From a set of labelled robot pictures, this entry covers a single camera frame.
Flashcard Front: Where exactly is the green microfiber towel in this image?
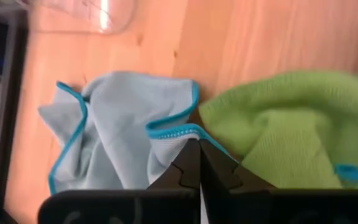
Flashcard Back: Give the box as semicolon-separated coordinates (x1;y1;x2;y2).
198;70;358;190

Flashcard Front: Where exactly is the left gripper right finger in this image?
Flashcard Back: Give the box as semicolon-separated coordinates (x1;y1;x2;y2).
200;139;358;224

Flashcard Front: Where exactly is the clear plastic bin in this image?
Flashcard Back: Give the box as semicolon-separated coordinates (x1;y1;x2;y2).
26;0;138;35

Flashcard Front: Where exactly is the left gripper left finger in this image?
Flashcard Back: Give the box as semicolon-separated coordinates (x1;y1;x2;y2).
37;139;201;224

